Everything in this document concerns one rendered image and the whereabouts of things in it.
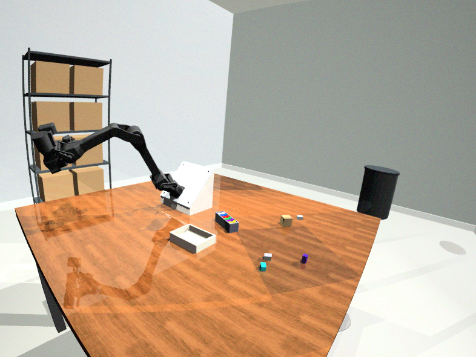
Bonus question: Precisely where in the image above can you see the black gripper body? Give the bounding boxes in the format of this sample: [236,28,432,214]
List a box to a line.
[38,122,68,168]

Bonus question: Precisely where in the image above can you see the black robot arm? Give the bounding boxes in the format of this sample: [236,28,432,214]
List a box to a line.
[31,123,185,198]

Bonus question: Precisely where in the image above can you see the tan cube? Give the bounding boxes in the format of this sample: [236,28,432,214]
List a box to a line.
[280,215,293,227]

